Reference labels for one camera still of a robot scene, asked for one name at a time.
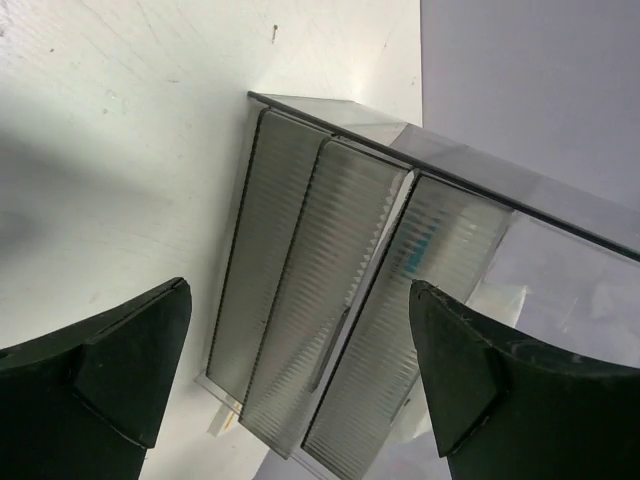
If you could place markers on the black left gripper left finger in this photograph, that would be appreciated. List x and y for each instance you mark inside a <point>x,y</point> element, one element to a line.
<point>87,401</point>

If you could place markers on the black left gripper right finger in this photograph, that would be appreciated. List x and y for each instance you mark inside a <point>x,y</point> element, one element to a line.
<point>505,405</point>

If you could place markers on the clear acrylic makeup organizer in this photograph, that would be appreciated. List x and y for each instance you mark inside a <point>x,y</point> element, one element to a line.
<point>312,334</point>

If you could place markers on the clear packet blue label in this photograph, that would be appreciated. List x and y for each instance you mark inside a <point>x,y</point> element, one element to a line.
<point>417,246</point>

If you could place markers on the white box yellow label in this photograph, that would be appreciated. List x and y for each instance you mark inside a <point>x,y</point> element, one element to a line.
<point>225,419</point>

